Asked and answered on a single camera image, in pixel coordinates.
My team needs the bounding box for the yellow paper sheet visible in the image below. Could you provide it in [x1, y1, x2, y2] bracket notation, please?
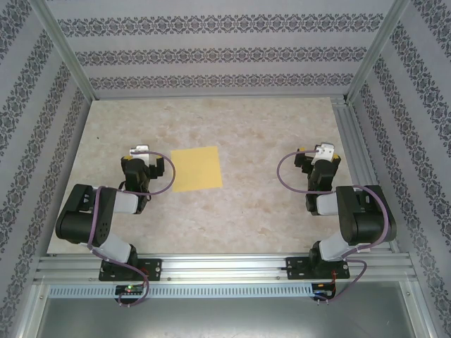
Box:
[170, 146, 223, 193]

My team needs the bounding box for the grey metal panel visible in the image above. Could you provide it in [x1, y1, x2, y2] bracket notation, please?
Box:
[35, 297, 433, 338]

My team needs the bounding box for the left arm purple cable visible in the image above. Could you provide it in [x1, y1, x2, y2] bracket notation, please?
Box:
[87, 149, 177, 308]

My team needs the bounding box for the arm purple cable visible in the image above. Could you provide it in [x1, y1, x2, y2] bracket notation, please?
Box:
[277, 148, 393, 306]
[87, 149, 177, 308]

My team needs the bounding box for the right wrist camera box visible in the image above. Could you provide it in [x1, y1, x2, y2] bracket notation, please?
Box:
[311, 142, 335, 165]

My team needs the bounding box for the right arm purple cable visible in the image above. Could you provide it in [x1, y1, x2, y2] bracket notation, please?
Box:
[277, 148, 393, 306]

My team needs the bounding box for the aluminium side rail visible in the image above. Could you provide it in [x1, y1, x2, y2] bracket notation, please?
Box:
[330, 97, 401, 254]

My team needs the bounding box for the thin aluminium rear rail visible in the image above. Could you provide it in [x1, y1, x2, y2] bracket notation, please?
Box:
[89, 92, 350, 102]

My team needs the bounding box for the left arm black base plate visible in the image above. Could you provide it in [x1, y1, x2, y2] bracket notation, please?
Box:
[98, 258, 163, 282]

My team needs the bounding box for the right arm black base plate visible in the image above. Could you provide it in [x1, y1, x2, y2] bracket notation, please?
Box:
[285, 256, 350, 281]

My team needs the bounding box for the aluminium frame post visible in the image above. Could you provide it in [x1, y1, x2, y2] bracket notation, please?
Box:
[30, 0, 98, 103]
[343, 0, 413, 105]

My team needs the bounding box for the long aluminium mounting rail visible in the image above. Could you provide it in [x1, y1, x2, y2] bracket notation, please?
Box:
[33, 253, 419, 284]

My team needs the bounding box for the slotted grey cable duct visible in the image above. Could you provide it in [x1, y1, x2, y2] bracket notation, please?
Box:
[48, 284, 316, 299]

